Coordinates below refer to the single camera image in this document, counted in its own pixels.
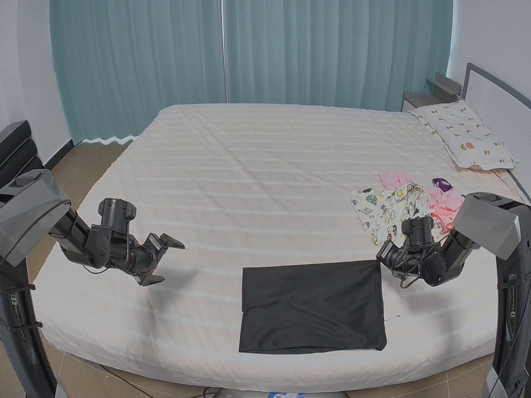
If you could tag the grey bedside table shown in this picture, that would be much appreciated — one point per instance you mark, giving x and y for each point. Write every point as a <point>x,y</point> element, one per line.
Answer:
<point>423,100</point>

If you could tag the white printed pillow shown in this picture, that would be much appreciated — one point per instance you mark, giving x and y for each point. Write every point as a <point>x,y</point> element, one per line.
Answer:
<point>464,135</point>

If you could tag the black chest of drawers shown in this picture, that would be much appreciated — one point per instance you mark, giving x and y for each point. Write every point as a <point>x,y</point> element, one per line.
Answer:
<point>16,147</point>

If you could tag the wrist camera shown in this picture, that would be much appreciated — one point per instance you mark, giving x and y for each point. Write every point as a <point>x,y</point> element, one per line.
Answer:
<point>154,245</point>
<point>385,252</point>

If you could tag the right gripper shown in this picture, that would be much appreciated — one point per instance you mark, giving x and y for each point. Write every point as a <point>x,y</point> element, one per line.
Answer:
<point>401,258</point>

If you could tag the black T-shirt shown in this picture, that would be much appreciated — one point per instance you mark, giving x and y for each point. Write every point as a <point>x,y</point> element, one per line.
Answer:
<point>311,305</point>

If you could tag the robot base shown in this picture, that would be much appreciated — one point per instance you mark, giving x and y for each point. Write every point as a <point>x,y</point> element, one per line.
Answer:
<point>286,394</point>

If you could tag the pink garment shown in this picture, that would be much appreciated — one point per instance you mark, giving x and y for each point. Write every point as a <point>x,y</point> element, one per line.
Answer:
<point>446,209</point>

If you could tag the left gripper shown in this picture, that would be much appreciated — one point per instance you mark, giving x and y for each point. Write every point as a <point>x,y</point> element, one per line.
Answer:
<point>139,261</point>

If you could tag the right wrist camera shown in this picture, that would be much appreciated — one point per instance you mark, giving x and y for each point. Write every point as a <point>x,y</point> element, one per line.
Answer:
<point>385,252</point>

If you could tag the blue-green curtain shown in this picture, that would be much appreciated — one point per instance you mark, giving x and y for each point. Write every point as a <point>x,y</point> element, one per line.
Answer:
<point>332,35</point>
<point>137,48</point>

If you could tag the bed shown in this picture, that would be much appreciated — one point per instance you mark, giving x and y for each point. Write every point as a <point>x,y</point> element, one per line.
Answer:
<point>249,172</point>

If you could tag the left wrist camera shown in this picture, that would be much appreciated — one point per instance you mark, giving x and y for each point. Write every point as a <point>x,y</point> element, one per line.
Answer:
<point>154,245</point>

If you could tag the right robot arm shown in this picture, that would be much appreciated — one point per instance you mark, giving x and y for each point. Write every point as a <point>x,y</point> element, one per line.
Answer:
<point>456,247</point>

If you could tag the purple garment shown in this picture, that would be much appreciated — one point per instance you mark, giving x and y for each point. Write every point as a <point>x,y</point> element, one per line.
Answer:
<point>442,184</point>

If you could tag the white printed pyjama garment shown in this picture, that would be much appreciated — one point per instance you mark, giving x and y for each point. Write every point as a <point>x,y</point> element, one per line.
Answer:
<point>373,209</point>

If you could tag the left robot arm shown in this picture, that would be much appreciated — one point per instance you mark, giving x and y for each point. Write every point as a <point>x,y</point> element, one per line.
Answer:
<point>74,238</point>

